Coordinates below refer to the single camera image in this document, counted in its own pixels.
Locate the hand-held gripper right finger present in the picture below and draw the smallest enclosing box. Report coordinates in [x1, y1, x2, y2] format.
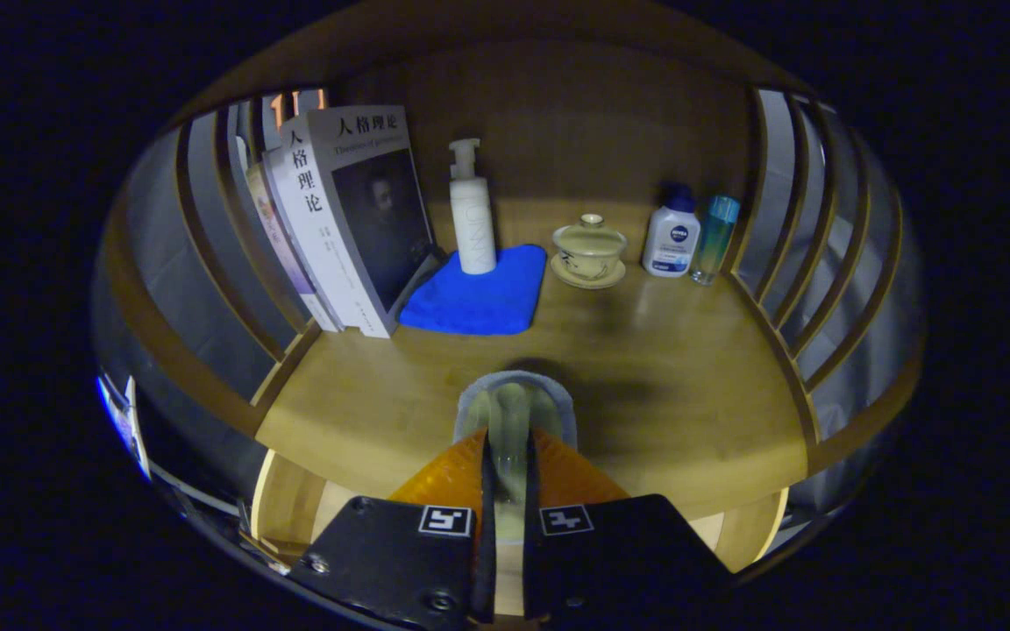
[523, 427, 734, 631]

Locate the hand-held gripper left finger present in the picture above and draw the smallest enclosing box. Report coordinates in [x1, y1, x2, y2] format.
[288, 427, 499, 631]

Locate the green-handled grey scrubbing brush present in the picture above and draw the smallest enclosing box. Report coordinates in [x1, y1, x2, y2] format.
[454, 370, 578, 544]

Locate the wooden countertop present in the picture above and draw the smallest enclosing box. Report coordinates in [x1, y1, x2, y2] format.
[255, 197, 808, 522]

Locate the wooden cabinet with slatted sides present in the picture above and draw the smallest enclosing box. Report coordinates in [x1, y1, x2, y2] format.
[93, 0, 922, 579]

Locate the blue folded cloth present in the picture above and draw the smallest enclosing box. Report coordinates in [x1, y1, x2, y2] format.
[398, 244, 550, 337]

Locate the lidded tea cup with saucer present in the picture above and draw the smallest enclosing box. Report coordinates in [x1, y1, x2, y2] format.
[550, 213, 629, 291]

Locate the white pump bottle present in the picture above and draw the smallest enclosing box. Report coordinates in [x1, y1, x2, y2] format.
[448, 138, 499, 276]

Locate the white lotion bottle blue cap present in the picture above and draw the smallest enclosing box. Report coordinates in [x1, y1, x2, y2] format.
[642, 182, 701, 279]

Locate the thick white book dark cover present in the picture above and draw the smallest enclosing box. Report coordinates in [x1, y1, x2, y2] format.
[281, 105, 436, 339]

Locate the teal translucent bottle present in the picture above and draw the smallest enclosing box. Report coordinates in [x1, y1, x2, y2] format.
[690, 195, 742, 287]

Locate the thin purple book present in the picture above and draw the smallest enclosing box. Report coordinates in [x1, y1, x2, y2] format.
[246, 162, 322, 332]

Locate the thin white book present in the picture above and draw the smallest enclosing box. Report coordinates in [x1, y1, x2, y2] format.
[261, 145, 344, 332]

